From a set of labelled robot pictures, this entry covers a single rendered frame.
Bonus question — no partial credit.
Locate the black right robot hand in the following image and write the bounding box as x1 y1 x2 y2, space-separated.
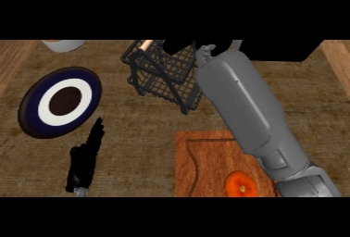
160 39 233 58

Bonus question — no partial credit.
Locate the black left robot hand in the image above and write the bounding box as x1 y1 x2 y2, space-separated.
64 117 106 193

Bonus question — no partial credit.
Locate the brown wooden cutting board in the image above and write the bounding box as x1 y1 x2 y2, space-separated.
174 130 280 198

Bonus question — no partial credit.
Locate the orange can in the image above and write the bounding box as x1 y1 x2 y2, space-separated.
224 169 258 198

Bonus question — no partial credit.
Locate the blue and white round plate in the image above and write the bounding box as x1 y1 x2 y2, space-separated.
16 66 103 140

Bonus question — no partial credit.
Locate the black appliance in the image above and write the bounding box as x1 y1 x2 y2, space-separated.
237 39 324 63

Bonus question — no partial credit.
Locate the pale grey bowl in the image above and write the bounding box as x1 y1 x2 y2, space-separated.
39 39 86 54

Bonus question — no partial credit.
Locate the black wire tiered basket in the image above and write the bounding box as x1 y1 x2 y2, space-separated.
119 39 206 116

